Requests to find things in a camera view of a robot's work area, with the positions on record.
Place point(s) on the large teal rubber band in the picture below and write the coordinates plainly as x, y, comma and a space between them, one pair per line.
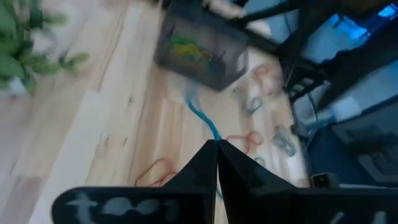
255, 107

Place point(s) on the red rubber band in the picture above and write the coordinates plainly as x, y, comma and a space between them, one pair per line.
236, 137
157, 160
255, 73

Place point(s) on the green rubber band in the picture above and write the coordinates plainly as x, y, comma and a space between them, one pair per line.
180, 41

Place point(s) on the yellow rubber band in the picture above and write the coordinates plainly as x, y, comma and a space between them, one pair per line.
189, 51

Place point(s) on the grey translucent plastic bin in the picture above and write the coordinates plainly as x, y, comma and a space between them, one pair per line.
217, 77

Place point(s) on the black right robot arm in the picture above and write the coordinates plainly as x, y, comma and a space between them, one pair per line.
357, 62

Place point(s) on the grey teal rubber band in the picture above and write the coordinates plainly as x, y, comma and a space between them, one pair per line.
284, 144
259, 160

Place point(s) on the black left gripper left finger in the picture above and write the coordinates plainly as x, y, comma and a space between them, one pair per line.
192, 186

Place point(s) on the small black camera box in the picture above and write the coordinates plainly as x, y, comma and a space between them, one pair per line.
323, 180

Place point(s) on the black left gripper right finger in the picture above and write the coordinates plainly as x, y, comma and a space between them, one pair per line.
248, 193

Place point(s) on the green plant in white pot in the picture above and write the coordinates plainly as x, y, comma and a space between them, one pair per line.
12, 62

